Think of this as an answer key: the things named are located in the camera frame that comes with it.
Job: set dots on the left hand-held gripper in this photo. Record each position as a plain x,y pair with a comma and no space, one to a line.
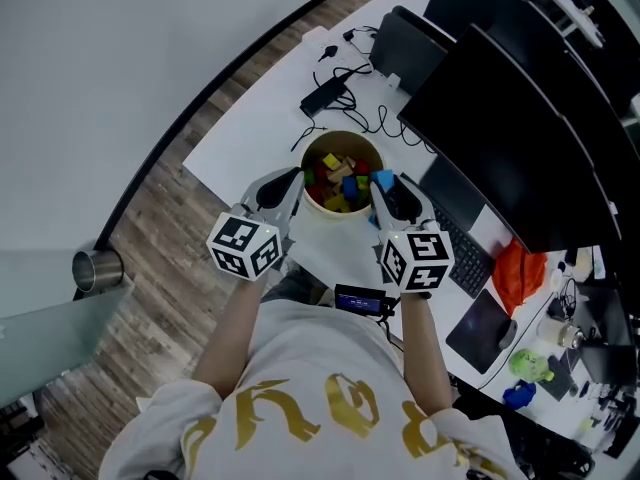
245,250

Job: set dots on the dark mouse pad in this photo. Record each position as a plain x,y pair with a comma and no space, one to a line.
477,333

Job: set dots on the black device with blue screen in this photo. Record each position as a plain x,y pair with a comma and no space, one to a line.
360,302

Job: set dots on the white flask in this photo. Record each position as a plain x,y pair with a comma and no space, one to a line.
557,332

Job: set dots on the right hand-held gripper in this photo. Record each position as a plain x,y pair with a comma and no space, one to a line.
420,263

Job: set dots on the black plug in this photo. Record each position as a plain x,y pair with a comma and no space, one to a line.
328,53

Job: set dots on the metal trash can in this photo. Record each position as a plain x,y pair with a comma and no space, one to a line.
97,270

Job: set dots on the green drink bottle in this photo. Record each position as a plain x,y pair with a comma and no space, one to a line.
530,365

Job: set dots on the person's left forearm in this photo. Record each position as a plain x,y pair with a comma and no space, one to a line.
230,338

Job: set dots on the black office chair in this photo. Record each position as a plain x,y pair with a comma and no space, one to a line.
525,433

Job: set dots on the small black keyboard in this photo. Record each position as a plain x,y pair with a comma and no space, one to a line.
560,378

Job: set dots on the person's white printed shirt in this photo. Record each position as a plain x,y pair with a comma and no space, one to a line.
320,368

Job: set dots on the large curved black monitor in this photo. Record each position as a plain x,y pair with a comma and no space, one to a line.
515,143

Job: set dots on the person's right forearm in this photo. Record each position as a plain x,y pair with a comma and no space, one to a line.
425,353

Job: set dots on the grey computer mouse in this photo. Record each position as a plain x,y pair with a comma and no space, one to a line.
507,335

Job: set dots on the white power strip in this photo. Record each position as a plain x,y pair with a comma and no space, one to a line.
317,43

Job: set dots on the blue cloth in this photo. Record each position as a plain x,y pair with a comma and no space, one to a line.
519,394

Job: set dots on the black desktop computer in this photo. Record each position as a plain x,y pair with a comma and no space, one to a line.
410,53

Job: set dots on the small white charger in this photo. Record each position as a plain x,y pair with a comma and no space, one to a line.
393,81

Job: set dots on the black power adapter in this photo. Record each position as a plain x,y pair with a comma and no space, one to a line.
322,96

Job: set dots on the cream patterned bucket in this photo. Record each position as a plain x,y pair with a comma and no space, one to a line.
340,140

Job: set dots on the orange plastic bag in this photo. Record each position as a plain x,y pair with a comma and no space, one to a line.
520,278

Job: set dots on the person's leg in jeans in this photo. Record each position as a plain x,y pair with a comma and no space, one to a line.
300,288

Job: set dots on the frosted glass panel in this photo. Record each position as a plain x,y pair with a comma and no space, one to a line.
50,338

